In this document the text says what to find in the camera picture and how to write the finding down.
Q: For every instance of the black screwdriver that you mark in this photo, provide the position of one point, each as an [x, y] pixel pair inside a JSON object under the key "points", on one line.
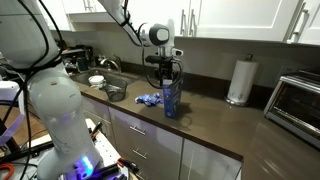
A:
{"points": [[96, 128]]}

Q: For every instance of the chrome sink faucet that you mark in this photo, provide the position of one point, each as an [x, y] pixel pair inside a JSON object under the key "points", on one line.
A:
{"points": [[111, 61]]}

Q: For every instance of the small blue snack packet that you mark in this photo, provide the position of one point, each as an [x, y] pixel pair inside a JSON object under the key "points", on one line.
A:
{"points": [[139, 99], [156, 95]]}

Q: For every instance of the blue cardboard box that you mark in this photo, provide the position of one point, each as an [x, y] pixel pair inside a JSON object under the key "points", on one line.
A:
{"points": [[172, 101]]}

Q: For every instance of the white bowl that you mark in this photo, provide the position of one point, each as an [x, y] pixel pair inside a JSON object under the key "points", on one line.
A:
{"points": [[97, 81]]}

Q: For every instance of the red and black hand tool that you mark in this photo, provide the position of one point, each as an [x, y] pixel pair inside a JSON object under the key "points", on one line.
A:
{"points": [[128, 164]]}

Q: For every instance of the black coffee maker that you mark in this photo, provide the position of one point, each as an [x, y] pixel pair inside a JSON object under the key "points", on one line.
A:
{"points": [[85, 55]]}

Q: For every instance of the large crumpled blue snack wrapper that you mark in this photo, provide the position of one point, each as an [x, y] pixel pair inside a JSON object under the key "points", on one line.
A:
{"points": [[151, 100]]}

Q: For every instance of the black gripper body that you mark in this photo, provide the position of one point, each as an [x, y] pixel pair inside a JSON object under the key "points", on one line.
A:
{"points": [[166, 69]]}

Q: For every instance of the silver toaster oven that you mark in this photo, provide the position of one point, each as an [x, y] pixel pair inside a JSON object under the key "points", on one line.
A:
{"points": [[295, 106]]}

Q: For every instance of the white paper towel roll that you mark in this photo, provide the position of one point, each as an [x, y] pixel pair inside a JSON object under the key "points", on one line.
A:
{"points": [[242, 80]]}

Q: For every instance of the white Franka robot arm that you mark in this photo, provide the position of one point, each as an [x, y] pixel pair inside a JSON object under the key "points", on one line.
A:
{"points": [[56, 100]]}

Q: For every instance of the white upper cabinet door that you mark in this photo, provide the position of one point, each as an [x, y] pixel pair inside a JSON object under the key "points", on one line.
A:
{"points": [[246, 16]]}

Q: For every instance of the kitchen sink basin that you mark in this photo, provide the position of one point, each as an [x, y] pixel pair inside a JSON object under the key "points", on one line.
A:
{"points": [[100, 75]]}

